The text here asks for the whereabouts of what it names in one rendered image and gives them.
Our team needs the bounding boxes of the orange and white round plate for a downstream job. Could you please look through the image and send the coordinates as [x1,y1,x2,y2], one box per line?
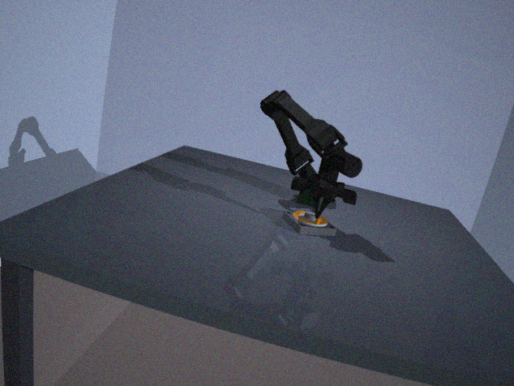
[293,211,328,227]

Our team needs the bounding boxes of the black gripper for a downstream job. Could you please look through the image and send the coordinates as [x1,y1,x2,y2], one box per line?
[290,164,357,219]

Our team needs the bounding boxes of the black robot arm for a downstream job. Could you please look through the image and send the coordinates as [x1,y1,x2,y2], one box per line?
[260,90,363,199]

